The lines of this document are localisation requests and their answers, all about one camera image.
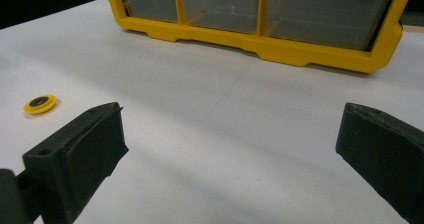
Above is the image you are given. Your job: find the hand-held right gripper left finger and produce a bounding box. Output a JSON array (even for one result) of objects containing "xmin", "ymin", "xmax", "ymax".
[{"xmin": 22, "ymin": 101, "xmax": 130, "ymax": 224}]

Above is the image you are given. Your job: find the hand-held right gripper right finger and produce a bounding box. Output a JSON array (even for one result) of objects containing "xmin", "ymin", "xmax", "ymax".
[{"xmin": 335, "ymin": 102, "xmax": 424, "ymax": 224}]

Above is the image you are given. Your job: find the yellow drawer cabinet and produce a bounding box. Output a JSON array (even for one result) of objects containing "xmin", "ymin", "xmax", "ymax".
[{"xmin": 99, "ymin": 0, "xmax": 417, "ymax": 74}]

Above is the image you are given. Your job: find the clear plastic drawer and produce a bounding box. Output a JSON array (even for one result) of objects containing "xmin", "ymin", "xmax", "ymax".
[
  {"xmin": 265, "ymin": 0, "xmax": 399, "ymax": 52},
  {"xmin": 180, "ymin": 0, "xmax": 262, "ymax": 35},
  {"xmin": 118, "ymin": 0, "xmax": 179, "ymax": 23}
]

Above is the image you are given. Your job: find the small yellow disc black centre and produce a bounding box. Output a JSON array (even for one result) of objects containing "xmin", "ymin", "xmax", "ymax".
[{"xmin": 23, "ymin": 94, "xmax": 58, "ymax": 115}]

